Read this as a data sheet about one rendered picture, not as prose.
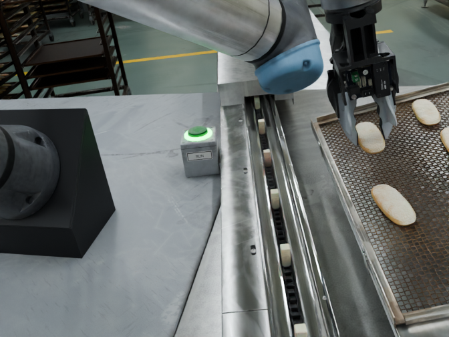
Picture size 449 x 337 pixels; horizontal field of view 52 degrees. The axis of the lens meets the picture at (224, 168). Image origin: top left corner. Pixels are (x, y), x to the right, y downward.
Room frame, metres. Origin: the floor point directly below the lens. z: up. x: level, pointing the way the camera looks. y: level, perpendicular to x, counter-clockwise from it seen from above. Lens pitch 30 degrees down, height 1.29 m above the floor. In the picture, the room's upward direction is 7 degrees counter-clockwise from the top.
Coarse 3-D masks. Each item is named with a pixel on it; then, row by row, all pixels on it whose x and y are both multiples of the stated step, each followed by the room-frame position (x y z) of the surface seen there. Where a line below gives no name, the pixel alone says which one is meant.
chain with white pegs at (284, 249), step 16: (256, 96) 1.05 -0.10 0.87; (256, 112) 1.02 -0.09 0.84; (272, 176) 0.73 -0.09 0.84; (272, 192) 0.63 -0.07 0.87; (272, 208) 0.63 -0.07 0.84; (288, 256) 0.49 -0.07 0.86; (288, 272) 0.47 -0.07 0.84; (288, 288) 0.45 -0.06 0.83; (288, 304) 0.42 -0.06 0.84; (304, 336) 0.35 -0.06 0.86
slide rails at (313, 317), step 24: (264, 96) 1.09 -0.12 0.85; (264, 120) 0.95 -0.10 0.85; (264, 168) 0.74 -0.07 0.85; (264, 192) 0.66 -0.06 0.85; (288, 192) 0.65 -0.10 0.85; (264, 216) 0.59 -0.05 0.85; (288, 216) 0.59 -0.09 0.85; (264, 240) 0.54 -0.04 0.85; (288, 240) 0.53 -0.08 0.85; (312, 288) 0.43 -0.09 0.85; (288, 312) 0.39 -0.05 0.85; (312, 312) 0.39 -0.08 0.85; (288, 336) 0.36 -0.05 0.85; (312, 336) 0.35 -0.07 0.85
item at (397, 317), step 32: (416, 96) 0.81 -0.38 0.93; (320, 128) 0.80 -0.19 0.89; (416, 128) 0.70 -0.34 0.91; (384, 160) 0.63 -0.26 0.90; (416, 160) 0.61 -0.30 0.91; (448, 160) 0.58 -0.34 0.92; (352, 192) 0.57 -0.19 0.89; (416, 192) 0.53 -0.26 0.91; (352, 224) 0.50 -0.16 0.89; (384, 256) 0.43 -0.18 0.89; (416, 256) 0.41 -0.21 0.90; (448, 256) 0.40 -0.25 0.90; (384, 288) 0.37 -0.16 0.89; (416, 288) 0.37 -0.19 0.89; (416, 320) 0.32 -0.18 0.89
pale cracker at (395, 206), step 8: (376, 192) 0.54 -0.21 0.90; (384, 192) 0.54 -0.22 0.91; (392, 192) 0.53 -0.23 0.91; (376, 200) 0.53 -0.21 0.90; (384, 200) 0.52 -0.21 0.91; (392, 200) 0.51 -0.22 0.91; (400, 200) 0.51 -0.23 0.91; (384, 208) 0.51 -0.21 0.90; (392, 208) 0.50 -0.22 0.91; (400, 208) 0.49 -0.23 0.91; (408, 208) 0.49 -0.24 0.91; (392, 216) 0.48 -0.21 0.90; (400, 216) 0.48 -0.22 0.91; (408, 216) 0.48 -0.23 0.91; (400, 224) 0.47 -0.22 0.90; (408, 224) 0.47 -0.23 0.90
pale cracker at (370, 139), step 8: (360, 128) 0.65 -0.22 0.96; (368, 128) 0.64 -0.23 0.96; (376, 128) 0.64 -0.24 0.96; (360, 136) 0.63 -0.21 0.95; (368, 136) 0.62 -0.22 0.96; (376, 136) 0.61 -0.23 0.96; (360, 144) 0.61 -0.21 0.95; (368, 144) 0.60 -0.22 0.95; (376, 144) 0.59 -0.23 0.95; (384, 144) 0.59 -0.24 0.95; (368, 152) 0.59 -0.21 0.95; (376, 152) 0.58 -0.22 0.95
